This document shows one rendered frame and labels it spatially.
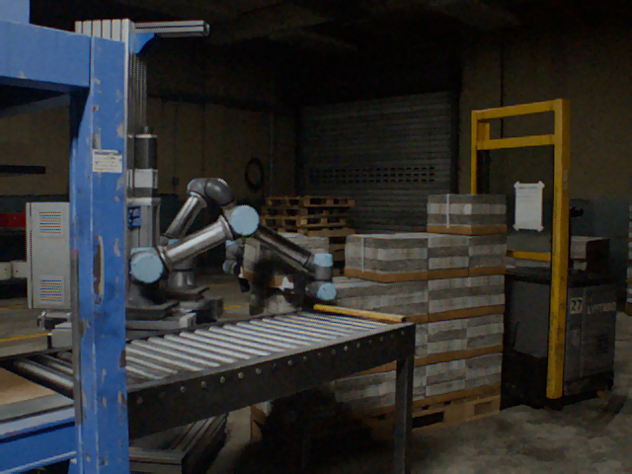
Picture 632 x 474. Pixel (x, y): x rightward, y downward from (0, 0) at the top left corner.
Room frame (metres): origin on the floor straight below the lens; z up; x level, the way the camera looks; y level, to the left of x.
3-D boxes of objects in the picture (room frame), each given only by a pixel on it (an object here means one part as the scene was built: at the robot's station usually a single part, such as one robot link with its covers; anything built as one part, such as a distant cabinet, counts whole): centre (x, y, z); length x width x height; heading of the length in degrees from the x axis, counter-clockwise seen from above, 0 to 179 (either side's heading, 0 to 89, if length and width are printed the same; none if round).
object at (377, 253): (3.57, -0.38, 0.95); 0.38 x 0.29 x 0.23; 29
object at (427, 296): (3.49, -0.26, 0.42); 1.17 x 0.39 x 0.83; 121
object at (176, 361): (1.88, 0.45, 0.77); 0.47 x 0.05 x 0.05; 49
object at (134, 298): (2.69, 0.69, 0.87); 0.15 x 0.15 x 0.10
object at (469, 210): (3.86, -0.89, 0.65); 0.39 x 0.30 x 1.29; 31
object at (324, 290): (2.76, -0.04, 0.87); 0.11 x 0.08 x 0.09; 29
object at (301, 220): (10.28, 0.12, 0.65); 1.33 x 0.94 x 1.30; 143
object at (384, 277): (3.56, -0.38, 0.86); 0.38 x 0.29 x 0.04; 29
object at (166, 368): (1.83, 0.49, 0.77); 0.47 x 0.05 x 0.05; 49
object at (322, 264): (2.78, -0.03, 0.97); 0.11 x 0.08 x 0.11; 16
